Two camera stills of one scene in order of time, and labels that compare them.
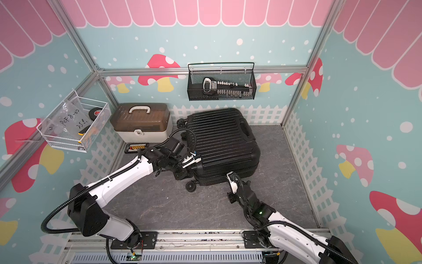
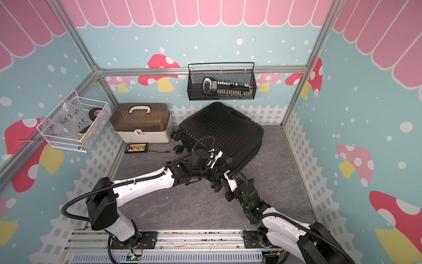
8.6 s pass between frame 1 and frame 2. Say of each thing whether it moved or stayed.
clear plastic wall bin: stayed
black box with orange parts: stayed
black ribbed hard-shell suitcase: moved
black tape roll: stayed
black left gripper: moved
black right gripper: stayed
